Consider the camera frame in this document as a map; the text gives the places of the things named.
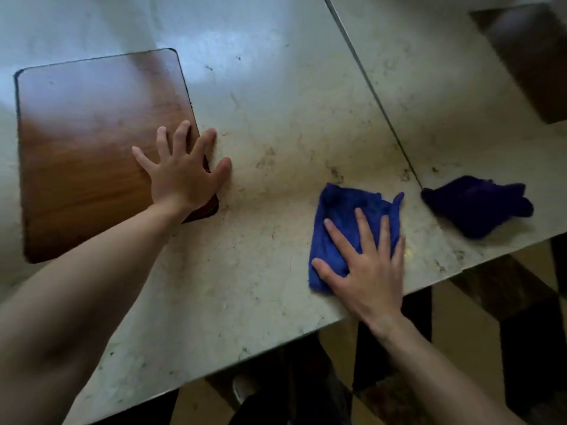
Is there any person's right hand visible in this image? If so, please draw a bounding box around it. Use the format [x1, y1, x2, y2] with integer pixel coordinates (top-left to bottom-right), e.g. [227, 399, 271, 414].
[311, 207, 406, 339]

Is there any person's left hand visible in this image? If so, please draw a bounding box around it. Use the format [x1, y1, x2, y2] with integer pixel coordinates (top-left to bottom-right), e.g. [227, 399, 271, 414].
[131, 120, 233, 217]

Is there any blue cleaning cloth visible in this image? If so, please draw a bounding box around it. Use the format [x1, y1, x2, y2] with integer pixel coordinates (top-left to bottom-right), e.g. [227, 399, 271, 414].
[308, 182, 406, 295]

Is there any purple cleaning cloth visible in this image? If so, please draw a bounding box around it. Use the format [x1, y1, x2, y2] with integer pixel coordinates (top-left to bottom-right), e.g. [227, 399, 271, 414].
[421, 175, 535, 240]

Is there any person's right forearm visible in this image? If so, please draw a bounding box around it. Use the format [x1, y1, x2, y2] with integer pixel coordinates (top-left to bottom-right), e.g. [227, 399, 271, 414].
[372, 312, 528, 425]

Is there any person's left forearm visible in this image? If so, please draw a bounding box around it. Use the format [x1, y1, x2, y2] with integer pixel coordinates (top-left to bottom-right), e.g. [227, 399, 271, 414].
[0, 203, 187, 425]

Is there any person's left shoe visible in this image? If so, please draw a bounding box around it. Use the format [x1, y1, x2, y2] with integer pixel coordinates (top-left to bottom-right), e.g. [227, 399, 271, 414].
[232, 371, 260, 406]

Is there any wooden inlay panel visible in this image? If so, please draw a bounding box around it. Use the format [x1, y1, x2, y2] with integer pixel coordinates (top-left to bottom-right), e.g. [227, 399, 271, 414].
[469, 2, 567, 125]
[13, 48, 220, 265]

